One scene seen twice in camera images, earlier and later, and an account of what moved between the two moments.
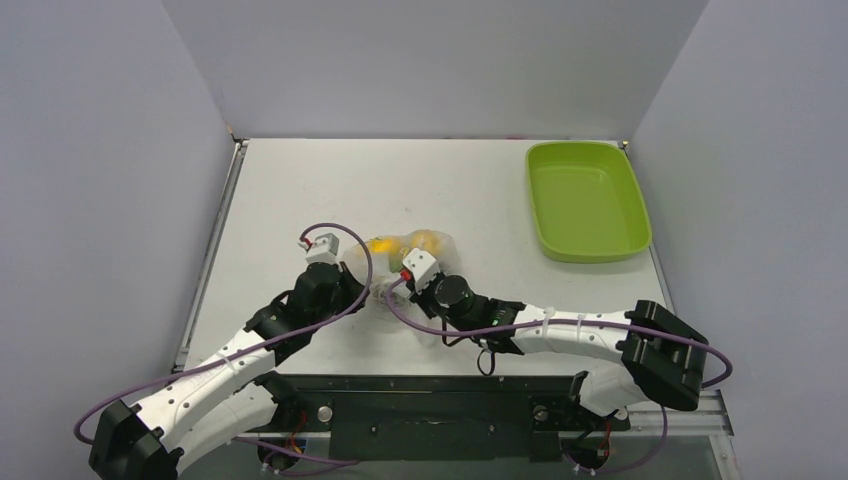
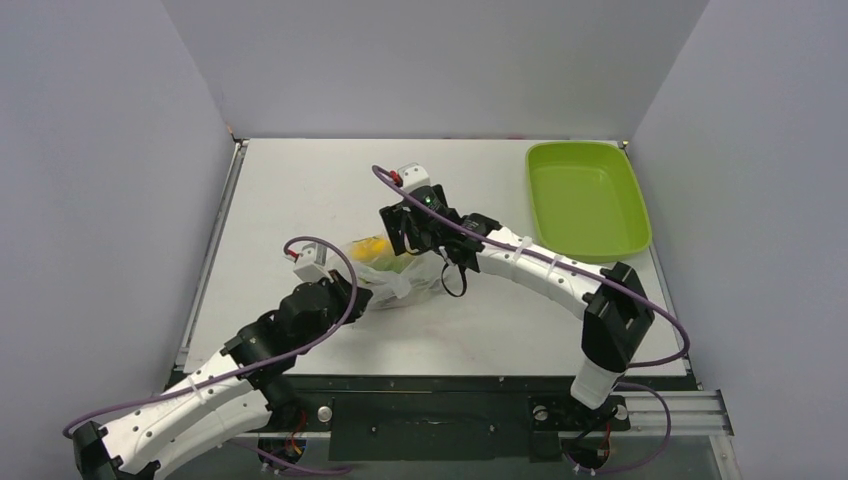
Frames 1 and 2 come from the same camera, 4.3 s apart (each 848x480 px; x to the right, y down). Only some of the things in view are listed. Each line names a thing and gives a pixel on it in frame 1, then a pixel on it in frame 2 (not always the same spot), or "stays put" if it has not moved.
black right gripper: (419, 298) -> (397, 225)
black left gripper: (349, 283) stays put
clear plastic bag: (378, 261) stays put
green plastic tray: (587, 205) stays put
